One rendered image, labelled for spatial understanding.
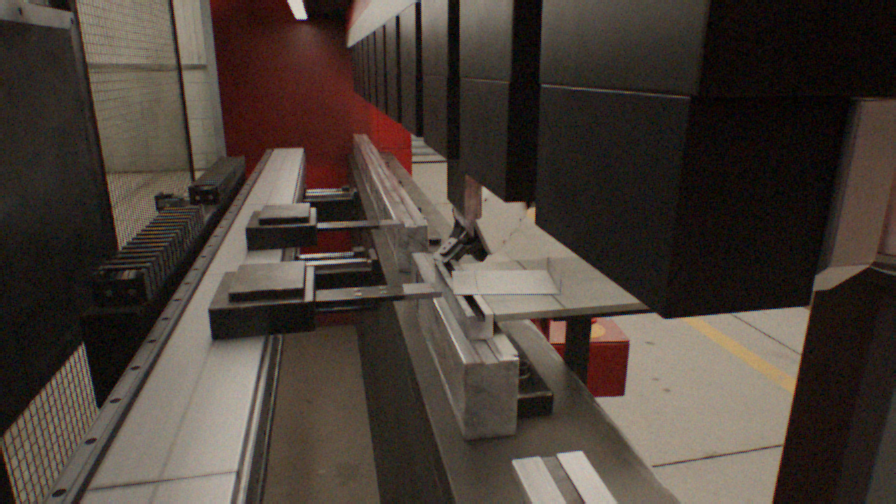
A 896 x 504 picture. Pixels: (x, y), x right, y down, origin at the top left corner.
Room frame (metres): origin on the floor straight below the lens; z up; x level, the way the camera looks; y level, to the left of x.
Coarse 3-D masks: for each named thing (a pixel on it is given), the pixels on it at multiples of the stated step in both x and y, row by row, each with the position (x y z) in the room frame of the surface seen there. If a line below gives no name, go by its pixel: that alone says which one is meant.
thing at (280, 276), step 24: (264, 264) 0.68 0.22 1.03; (288, 264) 0.68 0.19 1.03; (240, 288) 0.60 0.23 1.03; (264, 288) 0.60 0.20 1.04; (288, 288) 0.60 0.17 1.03; (312, 288) 0.63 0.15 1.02; (360, 288) 0.68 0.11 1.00; (384, 288) 0.68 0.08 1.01; (408, 288) 0.68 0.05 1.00; (432, 288) 0.68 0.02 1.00; (216, 312) 0.57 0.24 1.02; (240, 312) 0.58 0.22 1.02; (264, 312) 0.58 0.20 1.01; (288, 312) 0.59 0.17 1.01; (312, 312) 0.59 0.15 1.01; (216, 336) 0.57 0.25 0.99; (240, 336) 0.58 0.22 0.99
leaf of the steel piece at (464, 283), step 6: (456, 276) 0.73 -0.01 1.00; (462, 276) 0.73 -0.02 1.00; (468, 276) 0.73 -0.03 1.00; (474, 276) 0.73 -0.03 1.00; (456, 282) 0.71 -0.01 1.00; (462, 282) 0.71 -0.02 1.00; (468, 282) 0.71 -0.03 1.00; (474, 282) 0.71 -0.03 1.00; (456, 288) 0.68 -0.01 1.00; (462, 288) 0.68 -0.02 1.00; (468, 288) 0.68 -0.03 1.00; (474, 288) 0.68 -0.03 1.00; (456, 294) 0.67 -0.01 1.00; (462, 294) 0.67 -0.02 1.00; (468, 294) 0.67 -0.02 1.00; (474, 294) 0.67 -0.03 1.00
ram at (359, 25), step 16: (352, 0) 2.12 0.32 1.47; (368, 0) 1.47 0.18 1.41; (384, 0) 1.13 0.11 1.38; (400, 0) 0.91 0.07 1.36; (416, 0) 0.77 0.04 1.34; (352, 16) 2.16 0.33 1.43; (368, 16) 1.49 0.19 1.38; (384, 16) 1.14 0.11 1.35; (352, 32) 2.20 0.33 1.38; (368, 32) 1.51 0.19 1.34
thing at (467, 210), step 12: (456, 168) 0.69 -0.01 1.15; (456, 180) 0.69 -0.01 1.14; (468, 180) 0.64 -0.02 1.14; (456, 192) 0.69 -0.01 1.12; (468, 192) 0.64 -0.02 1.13; (480, 192) 0.65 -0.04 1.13; (456, 204) 0.68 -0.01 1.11; (468, 204) 0.64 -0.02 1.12; (480, 204) 0.65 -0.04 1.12; (456, 216) 0.73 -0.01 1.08; (468, 216) 0.64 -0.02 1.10; (480, 216) 0.65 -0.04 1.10; (468, 228) 0.66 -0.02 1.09
